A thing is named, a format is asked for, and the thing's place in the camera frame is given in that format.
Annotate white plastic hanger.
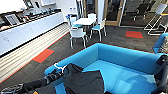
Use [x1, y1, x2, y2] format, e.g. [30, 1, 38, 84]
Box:
[53, 62, 68, 73]

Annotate black shirt grey print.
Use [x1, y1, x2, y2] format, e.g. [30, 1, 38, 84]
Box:
[62, 63, 106, 94]

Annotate all-white chair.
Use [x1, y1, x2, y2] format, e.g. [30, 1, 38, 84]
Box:
[87, 12, 98, 20]
[68, 27, 89, 50]

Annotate white kitchen counter cabinets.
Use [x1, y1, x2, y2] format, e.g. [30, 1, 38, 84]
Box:
[0, 11, 66, 56]

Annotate white square table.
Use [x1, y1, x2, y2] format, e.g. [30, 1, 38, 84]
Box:
[72, 17, 98, 28]

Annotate bin with blue top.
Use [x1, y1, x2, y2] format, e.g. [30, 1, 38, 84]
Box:
[66, 12, 75, 23]

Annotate large blue sofa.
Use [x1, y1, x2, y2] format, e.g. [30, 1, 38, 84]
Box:
[44, 42, 168, 94]

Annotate black microwave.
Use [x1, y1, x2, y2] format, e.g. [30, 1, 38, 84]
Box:
[4, 14, 22, 26]

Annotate white upper cabinets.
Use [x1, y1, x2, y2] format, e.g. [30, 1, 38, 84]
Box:
[23, 0, 58, 8]

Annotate black clothes cart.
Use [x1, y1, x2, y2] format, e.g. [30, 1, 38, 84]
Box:
[154, 54, 168, 94]

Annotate small blue armchair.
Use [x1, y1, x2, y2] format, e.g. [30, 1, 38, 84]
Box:
[152, 32, 168, 54]

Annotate beige patterned cushion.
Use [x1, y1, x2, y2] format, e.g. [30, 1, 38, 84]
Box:
[159, 35, 168, 54]

